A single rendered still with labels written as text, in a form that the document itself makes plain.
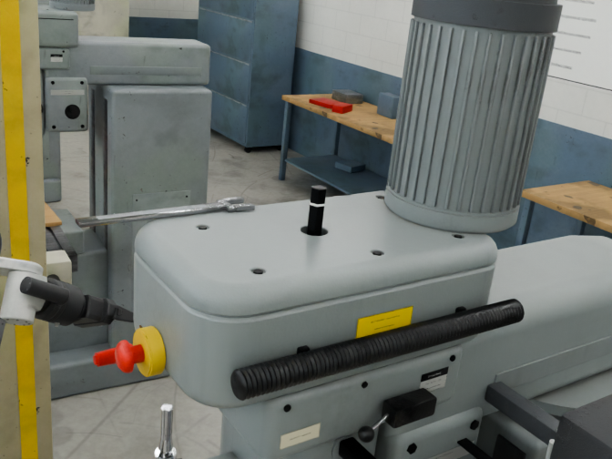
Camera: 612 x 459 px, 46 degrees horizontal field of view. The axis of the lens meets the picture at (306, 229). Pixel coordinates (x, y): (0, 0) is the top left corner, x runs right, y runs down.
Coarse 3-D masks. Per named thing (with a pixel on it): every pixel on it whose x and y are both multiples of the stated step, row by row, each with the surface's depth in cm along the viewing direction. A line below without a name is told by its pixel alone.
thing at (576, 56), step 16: (560, 0) 541; (576, 0) 530; (592, 0) 519; (608, 0) 509; (576, 16) 531; (592, 16) 521; (608, 16) 510; (560, 32) 544; (576, 32) 533; (592, 32) 522; (608, 32) 512; (560, 48) 546; (576, 48) 535; (592, 48) 524; (608, 48) 513; (560, 64) 548; (576, 64) 536; (592, 64) 526; (608, 64) 515; (576, 80) 538; (592, 80) 527; (608, 80) 516
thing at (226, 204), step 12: (204, 204) 100; (216, 204) 100; (228, 204) 101; (240, 204) 101; (252, 204) 102; (96, 216) 92; (108, 216) 92; (120, 216) 92; (132, 216) 93; (144, 216) 94; (156, 216) 95; (168, 216) 96
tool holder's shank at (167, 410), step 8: (168, 408) 149; (168, 416) 148; (160, 424) 150; (168, 424) 149; (160, 432) 150; (168, 432) 150; (160, 440) 151; (168, 440) 151; (160, 448) 151; (168, 448) 151
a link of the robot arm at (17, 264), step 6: (0, 258) 142; (6, 258) 143; (0, 264) 142; (6, 264) 142; (12, 264) 143; (18, 264) 143; (24, 264) 144; (30, 264) 144; (36, 264) 145; (0, 270) 144; (6, 270) 144; (30, 270) 144; (36, 270) 145; (42, 270) 147
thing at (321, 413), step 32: (448, 352) 103; (320, 384) 91; (352, 384) 94; (384, 384) 97; (416, 384) 101; (448, 384) 105; (256, 416) 90; (288, 416) 89; (320, 416) 92; (352, 416) 96; (256, 448) 91; (288, 448) 91
